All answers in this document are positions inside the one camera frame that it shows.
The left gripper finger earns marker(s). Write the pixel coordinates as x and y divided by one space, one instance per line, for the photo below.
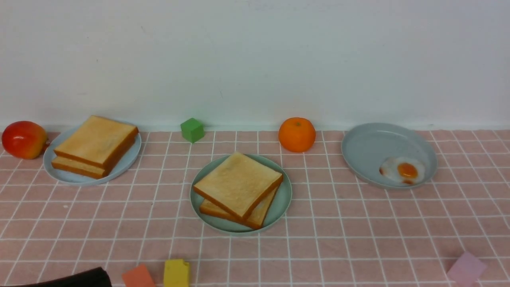
96 277

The toast slice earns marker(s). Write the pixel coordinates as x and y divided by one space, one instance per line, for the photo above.
255 220
237 184
79 168
99 142

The orange foam block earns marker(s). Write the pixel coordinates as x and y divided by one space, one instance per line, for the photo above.
138 277

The yellow foam block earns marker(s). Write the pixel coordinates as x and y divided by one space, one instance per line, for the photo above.
176 273

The light blue bread plate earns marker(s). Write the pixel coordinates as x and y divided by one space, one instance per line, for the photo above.
69 178

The red yellow mango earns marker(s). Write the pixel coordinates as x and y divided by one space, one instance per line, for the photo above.
25 140

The green cube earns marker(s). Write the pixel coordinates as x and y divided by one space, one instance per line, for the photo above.
192 130

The teal center plate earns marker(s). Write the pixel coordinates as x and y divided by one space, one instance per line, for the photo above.
278 208

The orange fruit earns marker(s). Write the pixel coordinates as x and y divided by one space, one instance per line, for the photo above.
297 134

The grey-blue egg plate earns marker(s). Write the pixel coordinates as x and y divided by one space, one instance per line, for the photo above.
365 147

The right fried egg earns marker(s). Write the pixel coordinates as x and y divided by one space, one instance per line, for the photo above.
404 170

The pink foam block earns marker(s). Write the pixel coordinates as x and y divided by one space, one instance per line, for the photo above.
466 270

